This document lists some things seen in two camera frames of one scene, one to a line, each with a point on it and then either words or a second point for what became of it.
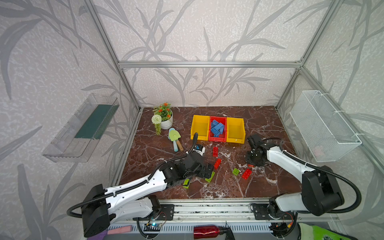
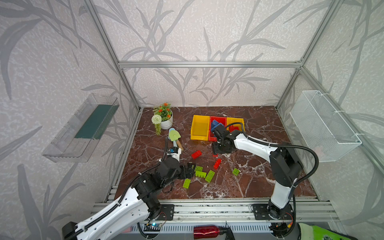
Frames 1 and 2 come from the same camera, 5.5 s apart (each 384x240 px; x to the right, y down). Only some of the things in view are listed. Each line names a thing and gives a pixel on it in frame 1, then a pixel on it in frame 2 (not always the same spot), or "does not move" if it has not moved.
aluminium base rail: [243, 209] does not move
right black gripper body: [253, 160] → [221, 147]
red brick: [217, 163] does not move
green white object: [308, 232] does not move
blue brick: [214, 123] does not move
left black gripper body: [206, 171] → [186, 171]
